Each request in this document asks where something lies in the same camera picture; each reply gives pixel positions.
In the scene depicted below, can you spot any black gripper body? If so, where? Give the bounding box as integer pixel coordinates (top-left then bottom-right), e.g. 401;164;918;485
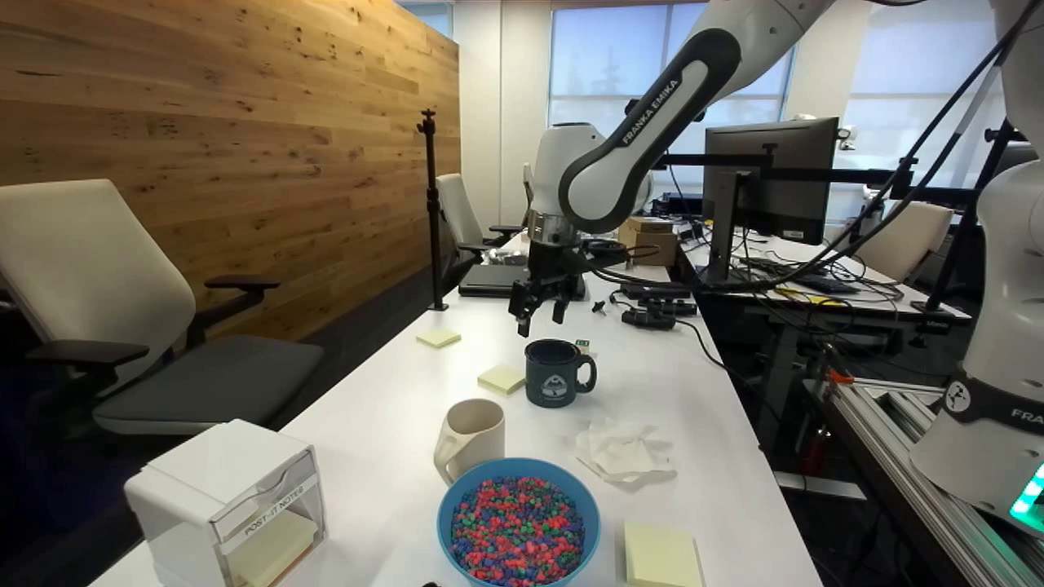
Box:
524;239;598;300

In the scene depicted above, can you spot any dark blue mug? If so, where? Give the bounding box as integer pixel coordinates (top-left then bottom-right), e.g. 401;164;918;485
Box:
522;335;600;410

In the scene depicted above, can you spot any beige ceramic mug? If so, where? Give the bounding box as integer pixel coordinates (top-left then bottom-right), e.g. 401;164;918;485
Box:
432;395;509;485

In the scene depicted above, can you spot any black closed laptop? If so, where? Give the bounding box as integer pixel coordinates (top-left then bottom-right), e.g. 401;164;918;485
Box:
458;260;534;300

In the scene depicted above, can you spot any small yellow sticky note pad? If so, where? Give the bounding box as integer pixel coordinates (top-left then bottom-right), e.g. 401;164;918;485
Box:
413;327;464;351
475;362;529;395

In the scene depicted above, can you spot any black power adapter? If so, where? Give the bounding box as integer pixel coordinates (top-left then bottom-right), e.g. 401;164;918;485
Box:
621;307;678;333

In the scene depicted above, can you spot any black power strip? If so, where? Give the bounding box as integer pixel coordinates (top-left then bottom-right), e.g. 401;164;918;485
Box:
611;277;699;318

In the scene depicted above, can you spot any brown cardboard box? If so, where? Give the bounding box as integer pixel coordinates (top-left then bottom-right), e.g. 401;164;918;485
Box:
618;210;678;270

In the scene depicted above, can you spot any black tripod pole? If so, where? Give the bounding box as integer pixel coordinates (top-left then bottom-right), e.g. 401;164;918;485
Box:
413;108;449;312

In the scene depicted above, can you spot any crumpled white tissue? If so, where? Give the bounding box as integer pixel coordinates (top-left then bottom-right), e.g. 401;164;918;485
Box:
572;420;678;491

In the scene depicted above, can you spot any blue bowl of colourful beads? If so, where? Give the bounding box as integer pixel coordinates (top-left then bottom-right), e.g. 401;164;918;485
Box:
435;457;604;587

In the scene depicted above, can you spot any black keyboard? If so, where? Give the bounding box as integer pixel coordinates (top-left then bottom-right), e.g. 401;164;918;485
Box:
747;254;860;292

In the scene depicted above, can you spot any large yellow sticky note pad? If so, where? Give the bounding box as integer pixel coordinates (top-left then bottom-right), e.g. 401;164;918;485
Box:
621;517;709;587

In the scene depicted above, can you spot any beige office chair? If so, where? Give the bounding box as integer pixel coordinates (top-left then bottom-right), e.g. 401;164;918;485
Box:
853;200;957;284

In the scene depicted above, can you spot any yellow note pad behind plastic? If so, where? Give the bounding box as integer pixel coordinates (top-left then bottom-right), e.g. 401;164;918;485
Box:
222;507;319;587

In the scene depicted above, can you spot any white note dispenser box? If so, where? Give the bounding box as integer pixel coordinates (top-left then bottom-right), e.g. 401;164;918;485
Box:
121;418;328;587

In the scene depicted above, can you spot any white office chair grey seat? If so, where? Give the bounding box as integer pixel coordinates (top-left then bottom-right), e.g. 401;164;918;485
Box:
0;177;326;437

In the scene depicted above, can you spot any black table cable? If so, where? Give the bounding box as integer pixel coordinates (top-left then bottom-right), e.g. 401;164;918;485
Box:
676;312;728;372

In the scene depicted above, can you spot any aluminium rail frame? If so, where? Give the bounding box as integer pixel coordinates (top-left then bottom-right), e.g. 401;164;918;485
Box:
809;368;1044;587

